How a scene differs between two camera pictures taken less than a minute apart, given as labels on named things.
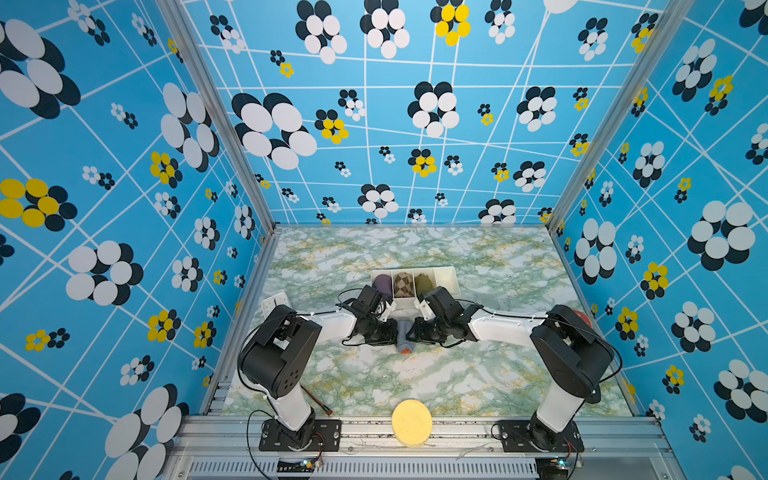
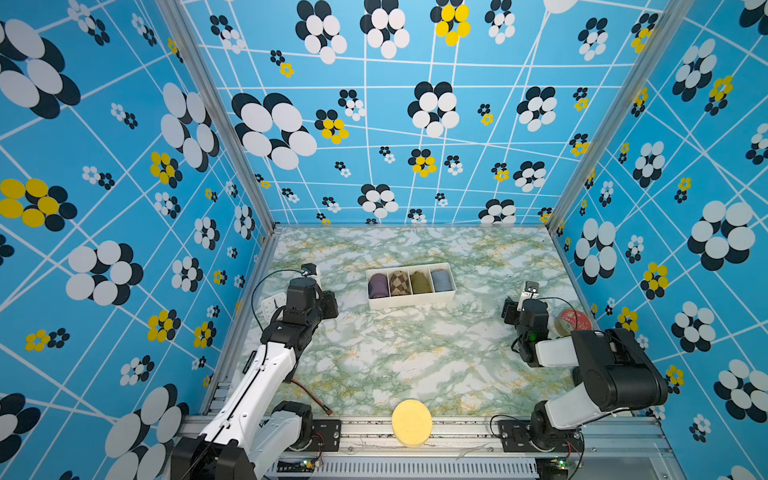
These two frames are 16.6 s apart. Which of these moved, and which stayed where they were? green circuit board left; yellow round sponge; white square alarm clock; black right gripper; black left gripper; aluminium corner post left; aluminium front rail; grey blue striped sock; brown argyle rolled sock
Moved: black left gripper; black right gripper; grey blue striped sock
Stayed: green circuit board left; aluminium front rail; brown argyle rolled sock; white square alarm clock; yellow round sponge; aluminium corner post left
